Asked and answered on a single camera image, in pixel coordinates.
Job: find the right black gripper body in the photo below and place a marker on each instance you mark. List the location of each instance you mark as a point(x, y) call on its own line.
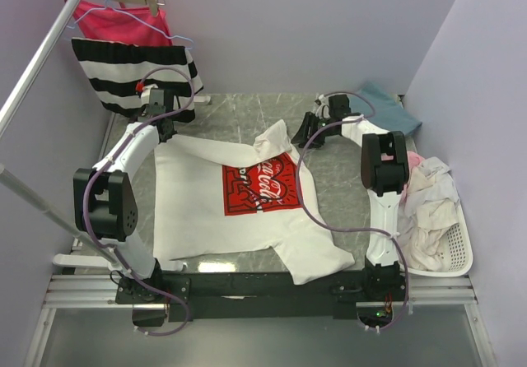
point(310, 122)

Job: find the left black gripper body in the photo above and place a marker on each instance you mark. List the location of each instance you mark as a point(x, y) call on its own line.
point(173, 132)

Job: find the white coca cola t shirt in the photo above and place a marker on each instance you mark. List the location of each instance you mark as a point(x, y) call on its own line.
point(217, 197)

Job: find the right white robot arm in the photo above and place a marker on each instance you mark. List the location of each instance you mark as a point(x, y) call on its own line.
point(384, 169)

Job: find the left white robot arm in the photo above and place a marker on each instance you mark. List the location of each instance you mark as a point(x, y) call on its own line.
point(104, 203)

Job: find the folded blue t shirt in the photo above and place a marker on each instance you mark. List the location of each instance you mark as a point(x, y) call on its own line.
point(389, 113)

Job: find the black and white striped garment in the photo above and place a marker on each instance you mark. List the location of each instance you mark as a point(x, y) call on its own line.
point(114, 70)

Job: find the pink red garment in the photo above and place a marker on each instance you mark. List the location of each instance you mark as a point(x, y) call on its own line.
point(134, 25)

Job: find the pile of white clothes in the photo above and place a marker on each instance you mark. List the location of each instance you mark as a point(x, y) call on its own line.
point(428, 209)

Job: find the silver clothes rack pole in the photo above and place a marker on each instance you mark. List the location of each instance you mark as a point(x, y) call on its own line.
point(8, 111)

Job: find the white laundry basket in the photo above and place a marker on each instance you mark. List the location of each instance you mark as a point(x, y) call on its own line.
point(455, 251)

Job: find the white rack foot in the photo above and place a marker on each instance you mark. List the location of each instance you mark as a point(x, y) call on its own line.
point(93, 262)

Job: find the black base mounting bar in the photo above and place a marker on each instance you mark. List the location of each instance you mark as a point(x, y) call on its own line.
point(265, 294)

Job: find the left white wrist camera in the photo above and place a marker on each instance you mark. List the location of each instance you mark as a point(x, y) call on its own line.
point(143, 91)

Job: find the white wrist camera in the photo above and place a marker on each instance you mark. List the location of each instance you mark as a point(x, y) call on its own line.
point(322, 107)
point(143, 91)

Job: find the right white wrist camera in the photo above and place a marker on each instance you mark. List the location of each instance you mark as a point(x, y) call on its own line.
point(322, 107)

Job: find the light blue wire hanger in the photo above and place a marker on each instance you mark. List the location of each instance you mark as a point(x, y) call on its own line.
point(179, 39)

